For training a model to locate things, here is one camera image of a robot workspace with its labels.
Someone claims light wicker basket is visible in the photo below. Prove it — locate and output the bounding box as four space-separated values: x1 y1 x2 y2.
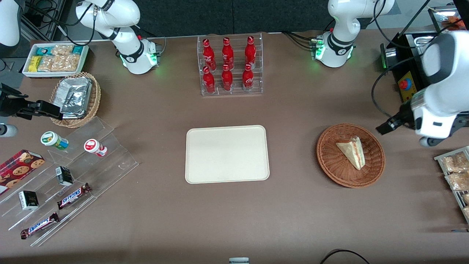
49 72 101 128

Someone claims grey wire rack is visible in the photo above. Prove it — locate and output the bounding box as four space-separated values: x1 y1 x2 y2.
434 146 469 224

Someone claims round brown wicker basket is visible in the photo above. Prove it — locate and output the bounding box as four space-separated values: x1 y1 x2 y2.
317 124 386 188

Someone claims cream plastic tray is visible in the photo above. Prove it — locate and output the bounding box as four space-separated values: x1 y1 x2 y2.
185 125 270 184

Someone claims triangle sandwich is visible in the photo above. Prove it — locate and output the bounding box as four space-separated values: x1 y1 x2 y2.
336 136 366 171

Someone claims black cable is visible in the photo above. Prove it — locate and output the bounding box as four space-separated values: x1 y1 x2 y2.
320 249 371 264
371 55 425 118

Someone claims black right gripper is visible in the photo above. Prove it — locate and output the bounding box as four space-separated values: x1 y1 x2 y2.
0 83 62 120

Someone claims red cola bottle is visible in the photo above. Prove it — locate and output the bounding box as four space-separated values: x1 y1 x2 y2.
244 36 256 67
202 38 217 71
242 63 254 92
221 64 234 92
221 37 235 69
202 66 216 94

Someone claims clear cracker bag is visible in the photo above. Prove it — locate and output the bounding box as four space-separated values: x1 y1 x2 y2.
445 171 469 191
441 151 469 173
38 44 80 72

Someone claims silver foil pack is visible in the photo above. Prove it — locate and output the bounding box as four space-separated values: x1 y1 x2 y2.
58 77 93 119

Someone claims brown Snickers bar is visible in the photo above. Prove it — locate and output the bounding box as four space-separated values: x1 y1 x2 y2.
20 212 60 240
56 183 92 210

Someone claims clear acrylic stepped shelf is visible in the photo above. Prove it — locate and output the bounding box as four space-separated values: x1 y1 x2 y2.
0 117 140 247

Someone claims black control box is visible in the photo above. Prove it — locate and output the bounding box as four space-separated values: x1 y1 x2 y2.
379 31 442 103

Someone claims small black carton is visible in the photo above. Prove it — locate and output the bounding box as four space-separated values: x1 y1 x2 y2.
55 166 74 187
18 190 39 210

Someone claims yellow snack packet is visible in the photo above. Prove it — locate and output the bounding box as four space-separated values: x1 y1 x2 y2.
28 55 43 73

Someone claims red lid cup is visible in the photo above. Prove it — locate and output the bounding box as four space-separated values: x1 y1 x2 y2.
84 139 108 158

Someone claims red cookie box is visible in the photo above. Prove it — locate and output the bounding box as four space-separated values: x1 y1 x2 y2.
0 149 45 195

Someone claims green lid cup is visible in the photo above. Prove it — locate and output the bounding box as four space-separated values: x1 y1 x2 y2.
40 131 69 151

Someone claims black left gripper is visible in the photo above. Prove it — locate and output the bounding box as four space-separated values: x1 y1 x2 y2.
376 101 417 136

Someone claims white snack bin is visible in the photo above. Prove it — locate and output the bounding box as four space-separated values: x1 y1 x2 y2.
22 44 89 78

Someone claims clear acrylic bottle rack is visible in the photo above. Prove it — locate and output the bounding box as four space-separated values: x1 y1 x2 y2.
197 33 264 97

